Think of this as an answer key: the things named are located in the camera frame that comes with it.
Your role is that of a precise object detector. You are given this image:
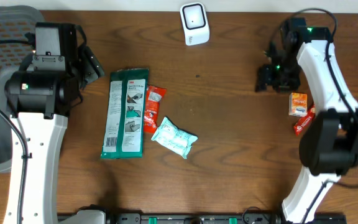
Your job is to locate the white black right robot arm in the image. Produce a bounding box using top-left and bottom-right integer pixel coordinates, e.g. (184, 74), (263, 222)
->
(255, 16), (358, 223)

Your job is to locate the red snack bag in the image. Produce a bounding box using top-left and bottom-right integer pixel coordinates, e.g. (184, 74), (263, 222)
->
(144, 85), (167, 134)

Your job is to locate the green 3M wipes pack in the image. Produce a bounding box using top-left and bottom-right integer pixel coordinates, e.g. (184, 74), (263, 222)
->
(101, 68), (149, 159)

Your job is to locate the small orange white box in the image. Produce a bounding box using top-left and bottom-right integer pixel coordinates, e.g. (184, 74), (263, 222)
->
(288, 93), (308, 117)

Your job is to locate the white barcode scanner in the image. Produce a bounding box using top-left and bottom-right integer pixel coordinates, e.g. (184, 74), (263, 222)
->
(180, 2), (210, 46)

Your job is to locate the light teal tissue pack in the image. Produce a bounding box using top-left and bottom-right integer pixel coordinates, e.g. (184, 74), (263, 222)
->
(151, 117), (198, 159)

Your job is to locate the red stick sachet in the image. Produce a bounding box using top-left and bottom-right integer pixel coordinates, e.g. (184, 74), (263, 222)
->
(293, 105), (315, 136)

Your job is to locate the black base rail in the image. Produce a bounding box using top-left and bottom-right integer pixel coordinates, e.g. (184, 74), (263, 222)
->
(57, 212), (347, 224)

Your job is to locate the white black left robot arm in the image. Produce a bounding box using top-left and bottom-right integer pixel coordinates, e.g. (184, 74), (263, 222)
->
(4, 22), (104, 223)

